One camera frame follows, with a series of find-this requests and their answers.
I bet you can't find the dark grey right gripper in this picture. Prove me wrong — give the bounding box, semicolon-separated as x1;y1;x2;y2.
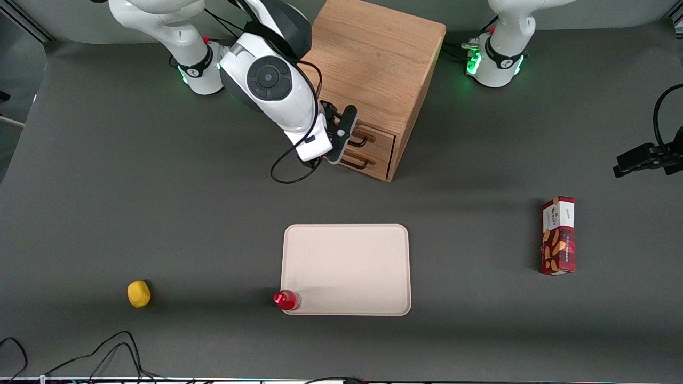
325;105;359;165

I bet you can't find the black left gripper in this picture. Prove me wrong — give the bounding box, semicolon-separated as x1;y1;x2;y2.
613;127;683;178

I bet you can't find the wooden drawer with black handle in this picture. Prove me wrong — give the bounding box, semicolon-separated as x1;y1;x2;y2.
340;146;394;181
350;121;396;162

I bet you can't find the wooden drawer cabinet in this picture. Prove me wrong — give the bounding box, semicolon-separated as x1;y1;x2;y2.
299;0;447;183

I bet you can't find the red snack box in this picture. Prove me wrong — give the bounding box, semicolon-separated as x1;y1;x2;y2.
539;196;576;276

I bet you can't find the beige plastic tray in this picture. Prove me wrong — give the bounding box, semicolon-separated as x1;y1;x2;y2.
280;223;412;316

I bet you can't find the red capped bottle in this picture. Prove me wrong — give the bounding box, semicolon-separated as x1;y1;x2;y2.
273;290;301;311

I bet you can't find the yellow lemon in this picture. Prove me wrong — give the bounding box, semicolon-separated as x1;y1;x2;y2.
127;280;152;309

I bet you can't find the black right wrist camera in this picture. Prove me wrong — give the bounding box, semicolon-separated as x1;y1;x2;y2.
319;100;344;125

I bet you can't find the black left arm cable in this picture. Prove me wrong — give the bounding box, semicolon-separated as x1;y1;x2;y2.
653;84;683;150

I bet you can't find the black base cable bundle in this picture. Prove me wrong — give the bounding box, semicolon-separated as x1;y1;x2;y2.
443;16;499;60

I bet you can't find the black floor cable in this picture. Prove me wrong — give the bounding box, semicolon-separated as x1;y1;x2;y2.
0;337;28;382
45;331;166;383

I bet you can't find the silver aluminium frame bar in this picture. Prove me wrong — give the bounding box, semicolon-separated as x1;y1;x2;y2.
0;0;56;44

